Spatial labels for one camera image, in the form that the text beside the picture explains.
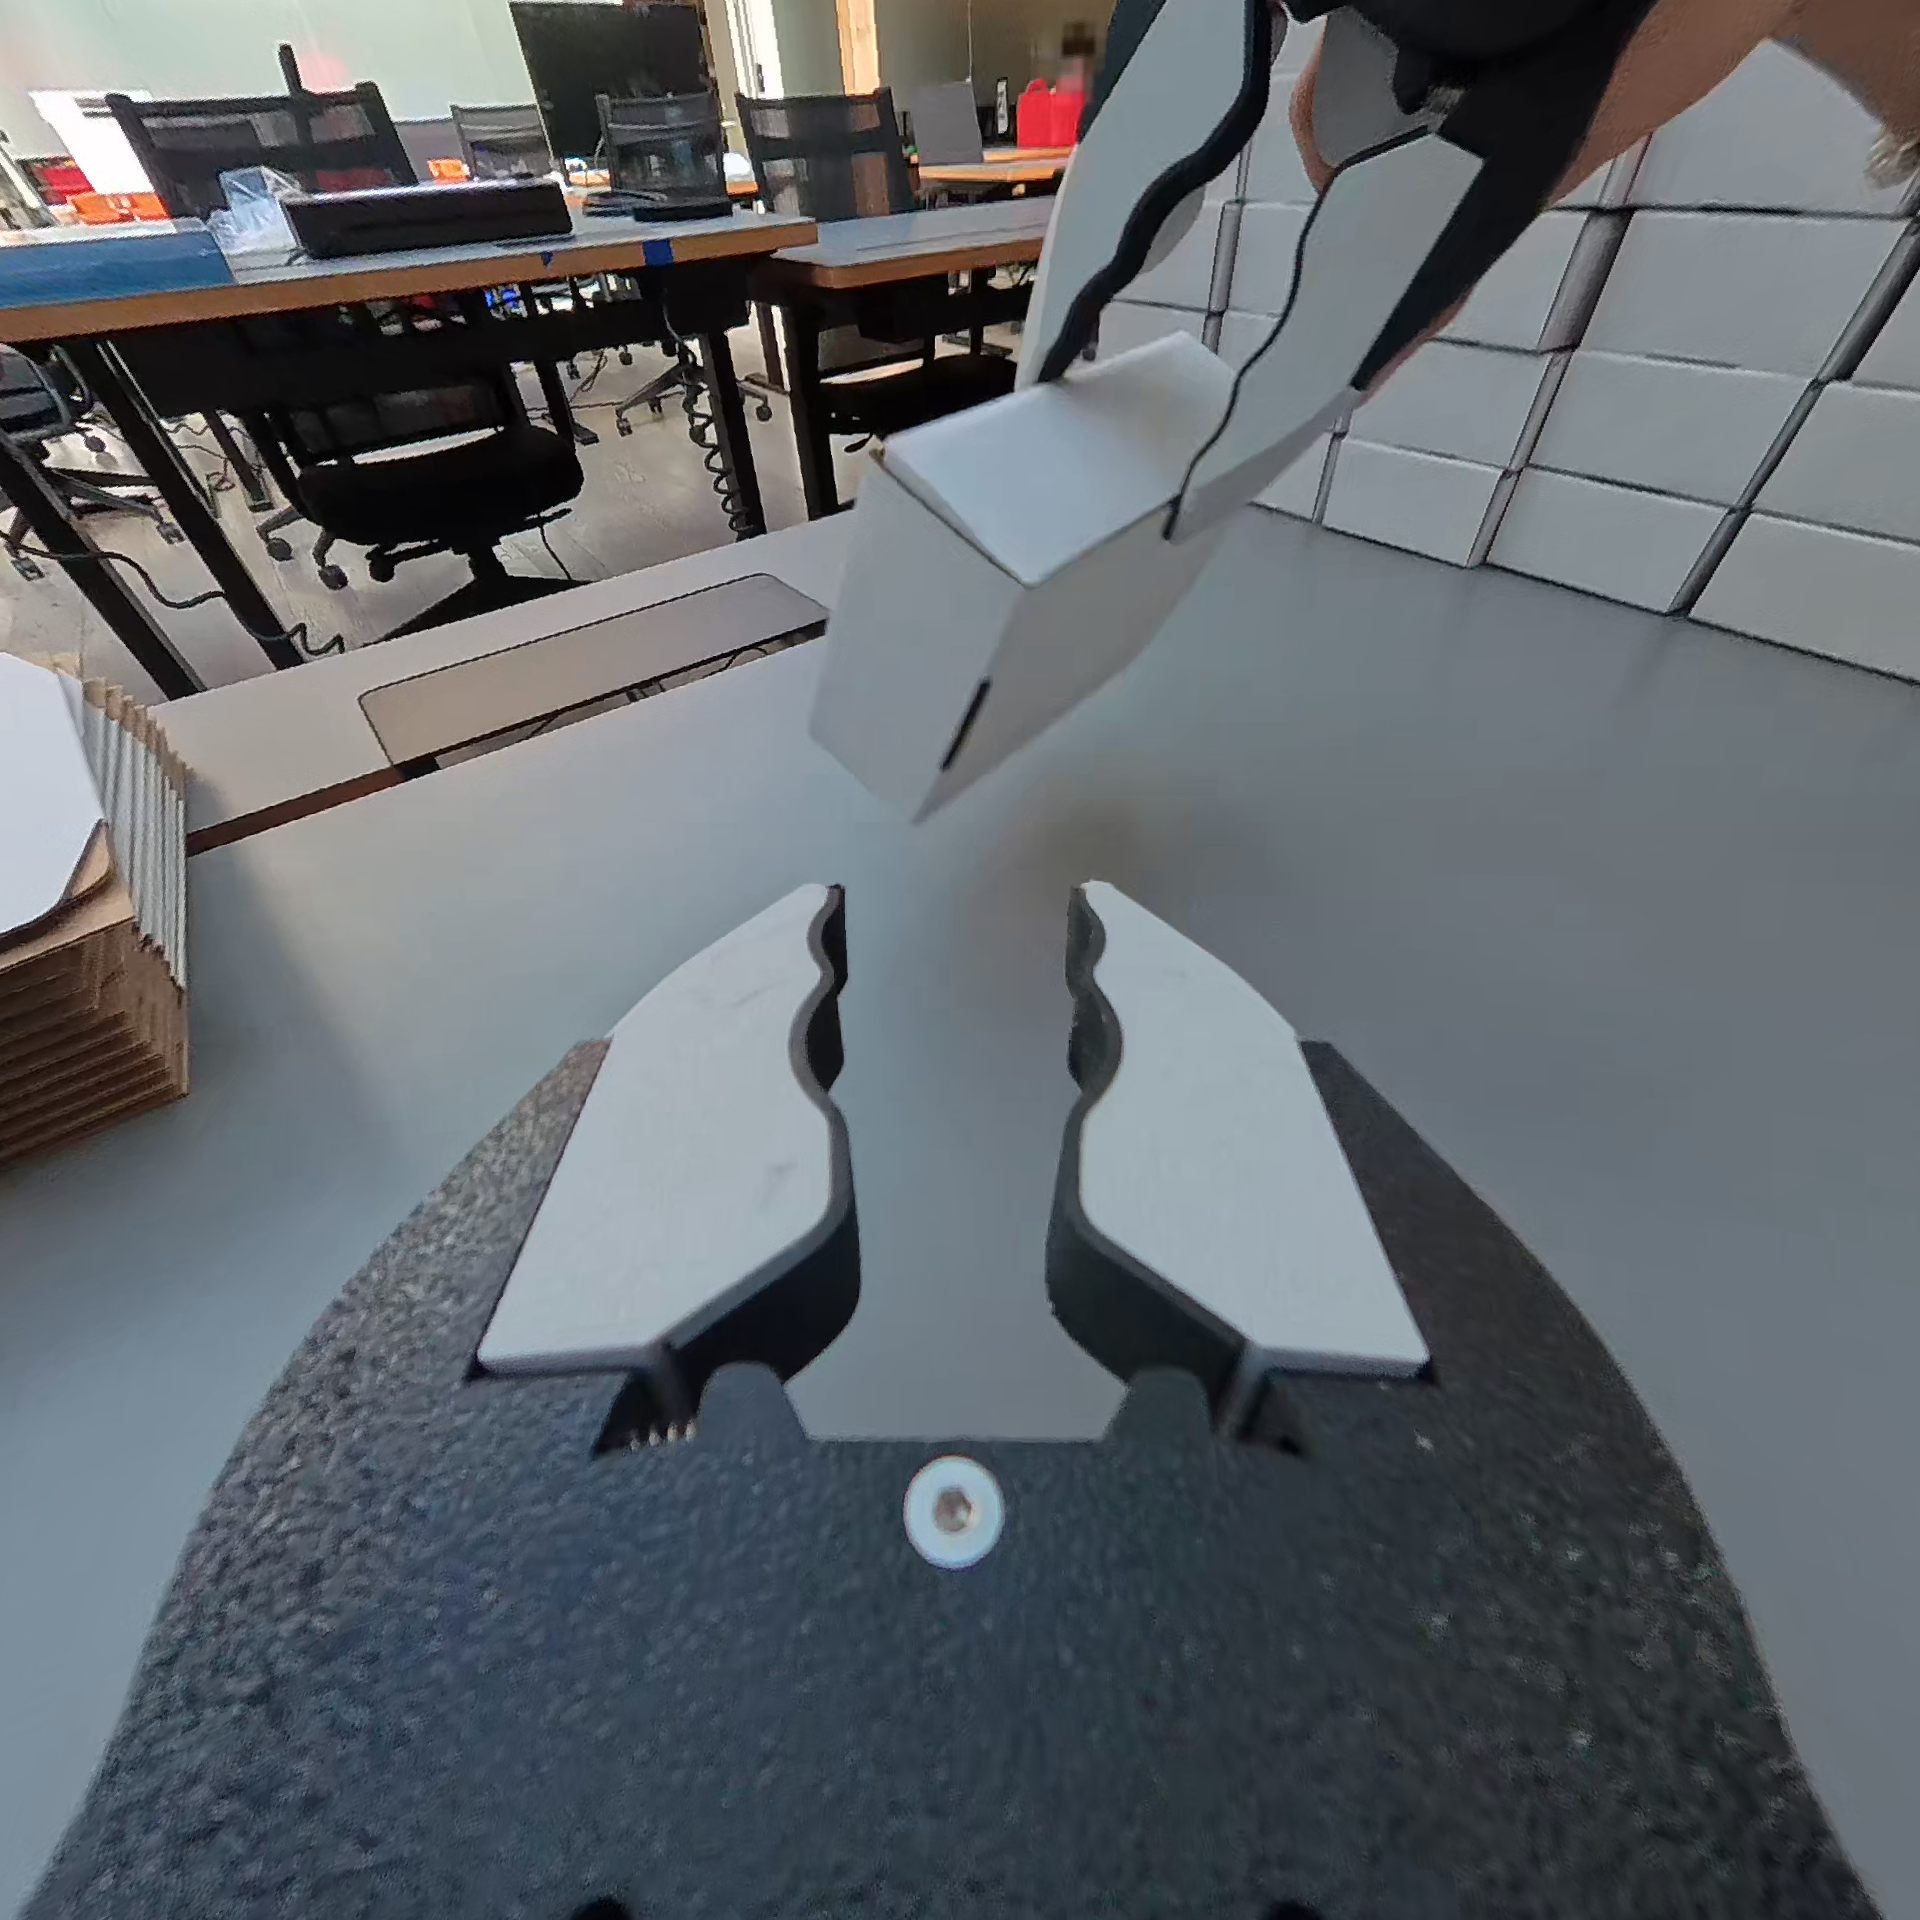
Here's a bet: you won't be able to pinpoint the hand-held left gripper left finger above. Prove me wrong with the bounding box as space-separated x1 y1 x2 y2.
473 883 863 1390

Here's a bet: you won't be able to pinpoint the black computer monitor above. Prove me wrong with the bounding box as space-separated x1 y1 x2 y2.
508 0 711 160

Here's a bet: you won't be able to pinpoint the dark wooden desk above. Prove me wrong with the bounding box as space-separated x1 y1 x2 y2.
747 191 1061 523

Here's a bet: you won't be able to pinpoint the black coiled cable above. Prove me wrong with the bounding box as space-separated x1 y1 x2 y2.
678 342 763 540

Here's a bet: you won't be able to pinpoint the long black case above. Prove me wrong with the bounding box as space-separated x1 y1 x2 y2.
281 181 579 262

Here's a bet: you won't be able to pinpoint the blue sheet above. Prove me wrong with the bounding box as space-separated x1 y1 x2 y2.
0 221 238 312

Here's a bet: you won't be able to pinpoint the white cardboard box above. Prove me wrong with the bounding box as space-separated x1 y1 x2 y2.
809 334 1354 824

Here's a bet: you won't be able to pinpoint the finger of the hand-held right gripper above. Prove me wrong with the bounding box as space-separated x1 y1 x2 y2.
1164 15 1503 543
1025 0 1292 396

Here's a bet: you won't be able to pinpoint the long wooden desk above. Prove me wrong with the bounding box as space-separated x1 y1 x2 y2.
0 207 820 694

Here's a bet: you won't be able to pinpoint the person's right hand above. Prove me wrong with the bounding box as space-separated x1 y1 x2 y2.
1411 0 1817 368

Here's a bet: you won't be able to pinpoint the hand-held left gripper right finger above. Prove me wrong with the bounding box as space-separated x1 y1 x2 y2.
1047 880 1433 1384

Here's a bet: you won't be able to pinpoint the orange storage bins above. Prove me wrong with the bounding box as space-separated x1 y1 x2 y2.
27 156 157 230

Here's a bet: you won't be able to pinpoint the stack of white boxes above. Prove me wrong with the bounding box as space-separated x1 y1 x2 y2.
1094 37 1920 692

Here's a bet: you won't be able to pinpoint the stack of flat cardboard sheets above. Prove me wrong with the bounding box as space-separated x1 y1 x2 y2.
0 652 193 1173

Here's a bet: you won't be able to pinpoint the black mesh office chair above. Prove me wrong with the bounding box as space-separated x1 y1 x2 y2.
732 87 1025 453
105 45 590 605
451 103 561 184
596 88 732 204

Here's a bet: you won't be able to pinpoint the grey desk cable flap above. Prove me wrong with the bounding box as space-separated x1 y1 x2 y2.
359 574 833 782

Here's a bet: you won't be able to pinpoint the clear plastic bag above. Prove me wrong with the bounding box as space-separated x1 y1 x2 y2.
215 162 326 252

